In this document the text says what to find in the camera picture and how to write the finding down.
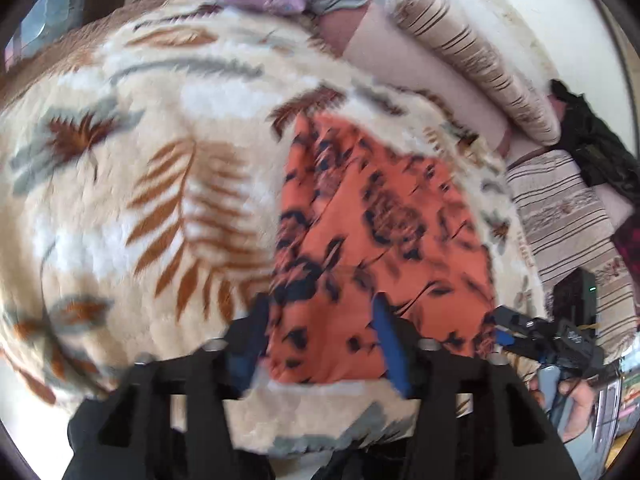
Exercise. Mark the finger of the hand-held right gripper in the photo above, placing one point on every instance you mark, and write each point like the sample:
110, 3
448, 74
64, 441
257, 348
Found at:
507, 324

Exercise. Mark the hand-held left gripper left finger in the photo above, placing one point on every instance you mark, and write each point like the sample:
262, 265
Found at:
247, 360

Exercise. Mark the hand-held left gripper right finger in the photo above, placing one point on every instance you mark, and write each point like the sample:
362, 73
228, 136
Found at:
391, 355

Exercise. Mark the orange floral garment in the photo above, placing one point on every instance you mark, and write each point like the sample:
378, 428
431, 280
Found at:
380, 240

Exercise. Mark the person's right forearm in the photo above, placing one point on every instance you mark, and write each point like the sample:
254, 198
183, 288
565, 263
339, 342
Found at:
590, 452

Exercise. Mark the person's right hand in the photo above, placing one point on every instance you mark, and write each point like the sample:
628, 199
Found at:
575, 402

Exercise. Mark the black box device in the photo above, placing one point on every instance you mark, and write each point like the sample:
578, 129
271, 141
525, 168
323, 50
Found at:
575, 295

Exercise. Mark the striped beige bedsheet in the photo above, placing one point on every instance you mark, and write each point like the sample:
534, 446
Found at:
560, 220

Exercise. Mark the dark red cloth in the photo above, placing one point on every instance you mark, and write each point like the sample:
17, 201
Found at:
630, 245

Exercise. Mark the dark green cloth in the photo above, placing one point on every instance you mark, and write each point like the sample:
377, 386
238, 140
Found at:
595, 135

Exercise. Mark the cream leaf-print blanket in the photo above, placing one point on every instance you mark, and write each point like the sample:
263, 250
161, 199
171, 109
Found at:
125, 185

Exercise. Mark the striped beige bolster pillow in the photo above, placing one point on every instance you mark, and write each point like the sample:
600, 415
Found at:
475, 50

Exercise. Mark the pink cushion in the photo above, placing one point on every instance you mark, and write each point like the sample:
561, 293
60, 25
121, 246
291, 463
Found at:
400, 60

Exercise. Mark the wooden window frame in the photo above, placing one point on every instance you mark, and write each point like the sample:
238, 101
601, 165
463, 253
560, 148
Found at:
45, 20

